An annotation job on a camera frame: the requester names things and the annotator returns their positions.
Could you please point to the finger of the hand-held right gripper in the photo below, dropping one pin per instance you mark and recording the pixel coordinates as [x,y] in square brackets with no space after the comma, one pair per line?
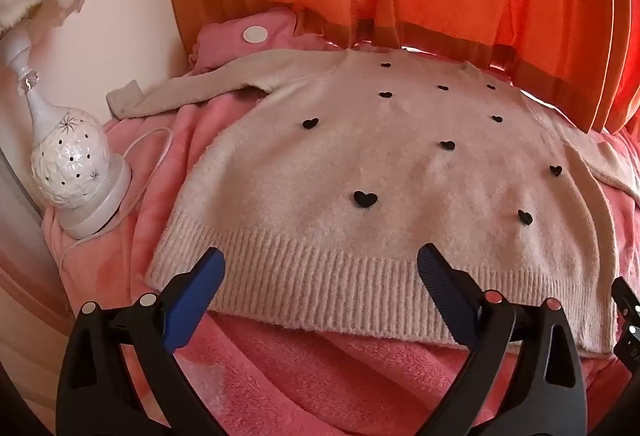
[626,298]

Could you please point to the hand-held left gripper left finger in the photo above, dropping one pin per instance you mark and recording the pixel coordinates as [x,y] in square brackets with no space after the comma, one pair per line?
[192,296]

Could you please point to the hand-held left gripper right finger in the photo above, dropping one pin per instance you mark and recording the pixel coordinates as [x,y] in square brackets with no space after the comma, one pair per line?
[445,296]

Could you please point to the beige sweater with black hearts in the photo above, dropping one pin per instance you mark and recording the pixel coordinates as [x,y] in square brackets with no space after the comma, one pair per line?
[350,156]

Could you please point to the pink fleece blanket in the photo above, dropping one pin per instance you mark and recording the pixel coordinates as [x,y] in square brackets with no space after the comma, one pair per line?
[300,376]

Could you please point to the white table lamp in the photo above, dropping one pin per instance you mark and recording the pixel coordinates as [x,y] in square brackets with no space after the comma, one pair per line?
[65,156]

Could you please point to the pink pillow with white dot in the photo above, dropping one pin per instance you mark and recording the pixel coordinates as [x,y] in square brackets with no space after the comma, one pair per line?
[225,41]

